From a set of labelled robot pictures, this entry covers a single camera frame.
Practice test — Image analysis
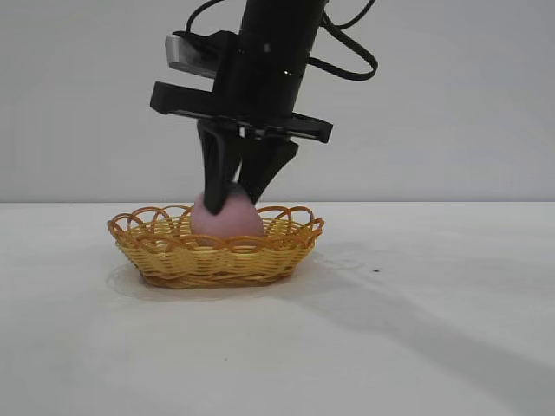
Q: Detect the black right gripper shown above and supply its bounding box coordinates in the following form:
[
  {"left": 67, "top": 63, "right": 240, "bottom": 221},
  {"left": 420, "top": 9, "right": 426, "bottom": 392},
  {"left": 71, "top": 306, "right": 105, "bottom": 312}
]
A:
[{"left": 148, "top": 50, "right": 335, "bottom": 217}]

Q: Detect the pink peach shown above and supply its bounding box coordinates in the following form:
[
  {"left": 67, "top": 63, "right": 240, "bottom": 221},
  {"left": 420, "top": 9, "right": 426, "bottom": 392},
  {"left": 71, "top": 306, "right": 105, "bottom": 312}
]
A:
[{"left": 190, "top": 185, "right": 264, "bottom": 249}]

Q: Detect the yellow woven wicker basket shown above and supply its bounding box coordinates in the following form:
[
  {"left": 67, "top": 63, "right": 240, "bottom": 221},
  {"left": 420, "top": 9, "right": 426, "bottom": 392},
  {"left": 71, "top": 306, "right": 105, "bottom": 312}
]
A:
[{"left": 107, "top": 204, "right": 326, "bottom": 291}]

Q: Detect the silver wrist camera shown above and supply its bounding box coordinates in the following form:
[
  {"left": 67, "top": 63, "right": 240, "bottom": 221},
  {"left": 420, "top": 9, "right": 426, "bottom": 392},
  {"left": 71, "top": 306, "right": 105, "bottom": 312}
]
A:
[{"left": 164, "top": 29, "right": 232, "bottom": 81}]

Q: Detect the black cable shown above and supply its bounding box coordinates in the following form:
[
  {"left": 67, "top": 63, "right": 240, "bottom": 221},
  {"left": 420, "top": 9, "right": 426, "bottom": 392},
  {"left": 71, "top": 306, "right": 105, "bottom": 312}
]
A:
[
  {"left": 185, "top": 0, "right": 231, "bottom": 36},
  {"left": 308, "top": 0, "right": 380, "bottom": 82}
]

